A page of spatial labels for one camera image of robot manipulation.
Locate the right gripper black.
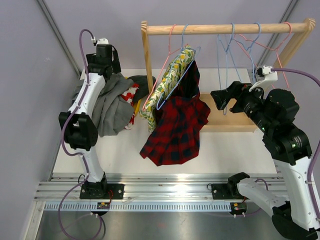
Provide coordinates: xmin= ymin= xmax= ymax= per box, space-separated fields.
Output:
xmin=211 ymin=80 xmax=274 ymax=133

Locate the blue wire hanger grey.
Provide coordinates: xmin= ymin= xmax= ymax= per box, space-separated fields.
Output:
xmin=216 ymin=22 xmax=242 ymax=116

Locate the pink wire hanger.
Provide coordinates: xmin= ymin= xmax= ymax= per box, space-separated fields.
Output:
xmin=234 ymin=21 xmax=293 ymax=90
xmin=141 ymin=21 xmax=178 ymax=110

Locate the blue wire hanger floral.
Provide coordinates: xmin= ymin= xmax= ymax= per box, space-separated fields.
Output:
xmin=224 ymin=22 xmax=262 ymax=83

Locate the lemon print skirt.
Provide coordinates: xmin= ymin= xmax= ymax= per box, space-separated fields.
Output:
xmin=140 ymin=45 xmax=193 ymax=133

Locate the red plaid skirt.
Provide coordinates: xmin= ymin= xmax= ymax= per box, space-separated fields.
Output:
xmin=139 ymin=61 xmax=211 ymax=166

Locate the blue wire hanger plaid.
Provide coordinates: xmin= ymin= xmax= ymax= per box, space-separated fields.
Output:
xmin=156 ymin=24 xmax=201 ymax=110

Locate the dark grey dotted skirt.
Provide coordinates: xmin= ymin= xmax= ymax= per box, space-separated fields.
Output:
xmin=128 ymin=75 xmax=149 ymax=104

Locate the red floral white skirt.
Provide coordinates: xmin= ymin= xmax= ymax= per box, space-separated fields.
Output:
xmin=121 ymin=83 xmax=139 ymax=130

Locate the grey pleated skirt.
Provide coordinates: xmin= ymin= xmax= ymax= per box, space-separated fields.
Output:
xmin=91 ymin=73 xmax=134 ymax=137

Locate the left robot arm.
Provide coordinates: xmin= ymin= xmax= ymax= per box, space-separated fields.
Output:
xmin=58 ymin=38 xmax=121 ymax=200

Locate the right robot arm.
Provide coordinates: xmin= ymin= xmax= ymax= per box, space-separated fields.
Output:
xmin=210 ymin=81 xmax=320 ymax=240

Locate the wooden clothes rack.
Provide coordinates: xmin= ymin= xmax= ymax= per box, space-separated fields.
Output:
xmin=140 ymin=18 xmax=316 ymax=133

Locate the yellow plastic tray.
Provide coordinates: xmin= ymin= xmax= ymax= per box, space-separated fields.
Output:
xmin=124 ymin=76 xmax=143 ymax=118

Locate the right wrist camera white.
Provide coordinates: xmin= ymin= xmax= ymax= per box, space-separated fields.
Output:
xmin=249 ymin=65 xmax=278 ymax=92

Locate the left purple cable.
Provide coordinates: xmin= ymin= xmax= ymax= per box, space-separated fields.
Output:
xmin=57 ymin=28 xmax=106 ymax=239

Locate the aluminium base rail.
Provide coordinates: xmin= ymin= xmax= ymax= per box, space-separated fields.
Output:
xmin=24 ymin=172 xmax=320 ymax=240

